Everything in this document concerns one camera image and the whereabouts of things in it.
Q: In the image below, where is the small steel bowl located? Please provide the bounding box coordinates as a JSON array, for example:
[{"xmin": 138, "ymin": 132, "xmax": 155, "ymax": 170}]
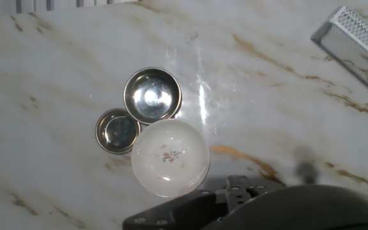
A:
[{"xmin": 95, "ymin": 108, "xmax": 142, "ymax": 156}]

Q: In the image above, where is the white floral ceramic plate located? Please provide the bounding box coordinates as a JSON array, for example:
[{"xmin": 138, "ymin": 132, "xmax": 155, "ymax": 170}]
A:
[{"xmin": 130, "ymin": 118, "xmax": 211, "ymax": 199}]

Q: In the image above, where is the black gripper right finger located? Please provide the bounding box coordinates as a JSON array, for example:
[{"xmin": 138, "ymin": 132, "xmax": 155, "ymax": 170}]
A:
[{"xmin": 203, "ymin": 174, "xmax": 368, "ymax": 230}]

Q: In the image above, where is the marble pattern table mat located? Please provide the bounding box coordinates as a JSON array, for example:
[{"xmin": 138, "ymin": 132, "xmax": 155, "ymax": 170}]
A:
[{"xmin": 0, "ymin": 0, "xmax": 368, "ymax": 230}]

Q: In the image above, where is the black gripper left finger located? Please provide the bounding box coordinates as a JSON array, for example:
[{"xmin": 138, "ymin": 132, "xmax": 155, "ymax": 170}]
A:
[{"xmin": 122, "ymin": 174, "xmax": 245, "ymax": 230}]

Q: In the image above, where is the large steel bowl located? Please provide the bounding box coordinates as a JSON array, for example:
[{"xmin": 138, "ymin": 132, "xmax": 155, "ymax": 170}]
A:
[{"xmin": 123, "ymin": 66, "xmax": 183, "ymax": 126}]

